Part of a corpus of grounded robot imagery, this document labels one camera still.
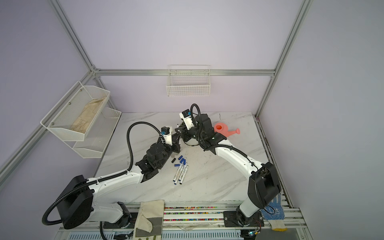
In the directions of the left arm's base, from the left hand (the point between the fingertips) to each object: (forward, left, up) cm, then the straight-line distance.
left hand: (179, 134), depth 77 cm
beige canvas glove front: (-36, +14, -23) cm, 45 cm away
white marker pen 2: (-10, -1, -25) cm, 27 cm away
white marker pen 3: (-12, -2, -24) cm, 27 cm away
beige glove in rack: (+4, +50, +4) cm, 51 cm away
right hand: (+2, +1, +3) cm, 4 cm away
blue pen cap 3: (-5, +3, -25) cm, 26 cm away
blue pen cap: (-1, +1, -24) cm, 24 cm away
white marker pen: (-12, +1, -25) cm, 27 cm away
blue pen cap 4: (-3, -1, -25) cm, 26 cm away
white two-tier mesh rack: (+3, +54, -14) cm, 55 cm away
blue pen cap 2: (-2, 0, -25) cm, 25 cm away
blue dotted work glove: (-33, -50, -24) cm, 64 cm away
